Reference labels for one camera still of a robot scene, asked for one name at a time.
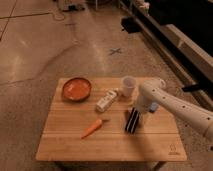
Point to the wooden table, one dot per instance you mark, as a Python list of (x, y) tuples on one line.
[(157, 141)]

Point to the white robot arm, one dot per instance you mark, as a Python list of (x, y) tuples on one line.
[(153, 90)]

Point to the white plastic bottle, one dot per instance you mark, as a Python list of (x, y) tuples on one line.
[(105, 102)]

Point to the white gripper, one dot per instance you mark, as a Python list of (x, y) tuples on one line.
[(143, 119)]

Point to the white ceramic cup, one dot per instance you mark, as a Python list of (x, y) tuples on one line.
[(128, 85)]

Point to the black white striped eraser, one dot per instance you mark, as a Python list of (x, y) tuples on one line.
[(132, 121)]

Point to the red bowl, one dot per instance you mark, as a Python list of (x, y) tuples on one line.
[(76, 89)]

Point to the metal shelf rack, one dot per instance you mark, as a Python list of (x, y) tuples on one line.
[(185, 27)]

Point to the black box on floor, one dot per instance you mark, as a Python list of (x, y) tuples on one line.
[(130, 25)]

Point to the blue sponge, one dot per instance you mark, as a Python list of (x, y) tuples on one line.
[(153, 108)]

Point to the orange carrot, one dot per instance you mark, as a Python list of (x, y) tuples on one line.
[(92, 128)]

